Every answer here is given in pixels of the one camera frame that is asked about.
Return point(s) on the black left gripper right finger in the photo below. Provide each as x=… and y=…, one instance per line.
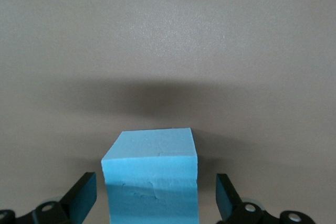
x=228, y=200

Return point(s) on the blue foam block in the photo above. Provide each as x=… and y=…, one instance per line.
x=152, y=176

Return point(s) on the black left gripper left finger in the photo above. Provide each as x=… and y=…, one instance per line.
x=78, y=197

